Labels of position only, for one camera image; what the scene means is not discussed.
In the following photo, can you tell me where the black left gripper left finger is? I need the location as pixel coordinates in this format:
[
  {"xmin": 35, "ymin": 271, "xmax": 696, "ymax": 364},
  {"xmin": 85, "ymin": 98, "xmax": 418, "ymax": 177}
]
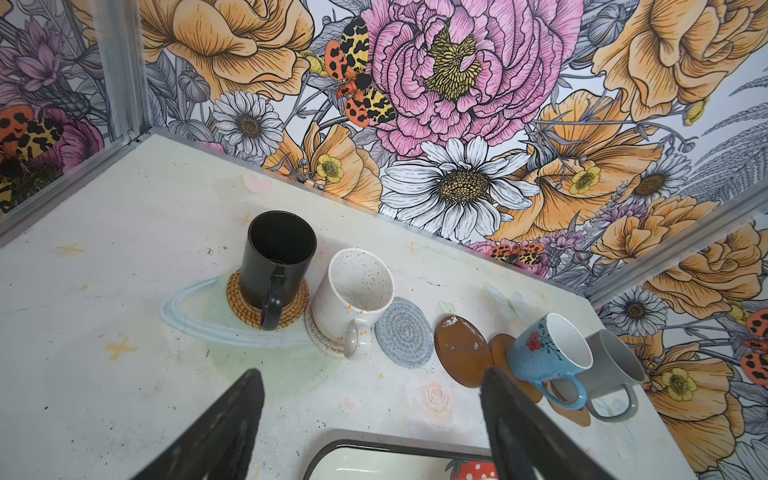
[{"xmin": 135, "ymin": 369, "xmax": 265, "ymax": 479}]

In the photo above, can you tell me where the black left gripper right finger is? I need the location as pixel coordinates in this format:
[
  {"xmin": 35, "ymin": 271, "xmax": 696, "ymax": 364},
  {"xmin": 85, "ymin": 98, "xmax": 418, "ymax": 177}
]
[{"xmin": 480, "ymin": 367, "xmax": 611, "ymax": 479}]

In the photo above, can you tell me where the cork paw print coaster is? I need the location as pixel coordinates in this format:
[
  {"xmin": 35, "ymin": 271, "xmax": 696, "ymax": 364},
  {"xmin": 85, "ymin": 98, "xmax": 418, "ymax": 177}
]
[{"xmin": 547, "ymin": 399, "xmax": 591, "ymax": 428}]

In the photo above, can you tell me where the white mug blue handle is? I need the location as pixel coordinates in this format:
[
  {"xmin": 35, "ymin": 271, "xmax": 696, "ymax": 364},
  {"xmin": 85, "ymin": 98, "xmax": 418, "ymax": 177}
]
[{"xmin": 506, "ymin": 313, "xmax": 593, "ymax": 410}]

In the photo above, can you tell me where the plain brown wooden coaster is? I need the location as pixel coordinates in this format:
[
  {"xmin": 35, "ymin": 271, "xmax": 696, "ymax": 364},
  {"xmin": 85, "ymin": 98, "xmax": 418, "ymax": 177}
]
[{"xmin": 489, "ymin": 333, "xmax": 543, "ymax": 404}]

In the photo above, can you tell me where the scratched dark brown wooden coaster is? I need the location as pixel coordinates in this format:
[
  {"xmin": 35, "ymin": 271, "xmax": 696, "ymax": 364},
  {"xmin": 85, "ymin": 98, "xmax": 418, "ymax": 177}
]
[{"xmin": 434, "ymin": 314, "xmax": 494, "ymax": 388}]

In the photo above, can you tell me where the round woven rattan coaster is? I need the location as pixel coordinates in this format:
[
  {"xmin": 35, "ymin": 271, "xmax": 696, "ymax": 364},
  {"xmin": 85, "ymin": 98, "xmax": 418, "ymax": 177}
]
[{"xmin": 226, "ymin": 269, "xmax": 310, "ymax": 330}]

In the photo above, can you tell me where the grey-blue braided rope coaster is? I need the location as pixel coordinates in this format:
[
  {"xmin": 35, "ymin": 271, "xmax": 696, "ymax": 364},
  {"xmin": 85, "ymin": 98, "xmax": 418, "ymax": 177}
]
[{"xmin": 374, "ymin": 297, "xmax": 434, "ymax": 369}]

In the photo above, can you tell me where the black mug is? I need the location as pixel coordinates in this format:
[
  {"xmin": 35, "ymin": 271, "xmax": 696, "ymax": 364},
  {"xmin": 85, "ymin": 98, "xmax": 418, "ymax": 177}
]
[{"xmin": 240, "ymin": 210, "xmax": 317, "ymax": 331}]

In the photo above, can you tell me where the white strawberry print tray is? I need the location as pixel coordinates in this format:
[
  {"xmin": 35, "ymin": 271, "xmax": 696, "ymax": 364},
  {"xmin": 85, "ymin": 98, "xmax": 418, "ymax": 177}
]
[{"xmin": 300, "ymin": 429, "xmax": 499, "ymax": 479}]

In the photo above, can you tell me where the aluminium corner post right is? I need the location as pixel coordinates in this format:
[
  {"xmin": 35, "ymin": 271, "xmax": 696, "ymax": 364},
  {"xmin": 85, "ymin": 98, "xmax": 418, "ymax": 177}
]
[{"xmin": 583, "ymin": 178, "xmax": 767, "ymax": 306}]

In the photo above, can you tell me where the aluminium corner post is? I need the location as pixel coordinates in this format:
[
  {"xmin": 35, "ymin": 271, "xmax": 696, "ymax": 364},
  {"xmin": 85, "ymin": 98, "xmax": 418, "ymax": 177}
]
[
  {"xmin": 583, "ymin": 178, "xmax": 767, "ymax": 306},
  {"xmin": 90, "ymin": 0, "xmax": 152, "ymax": 141}
]

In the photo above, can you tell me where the aluminium corner post left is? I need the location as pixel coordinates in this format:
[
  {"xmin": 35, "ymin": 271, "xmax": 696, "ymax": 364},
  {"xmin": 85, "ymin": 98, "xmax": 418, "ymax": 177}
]
[{"xmin": 90, "ymin": 0, "xmax": 152, "ymax": 141}]

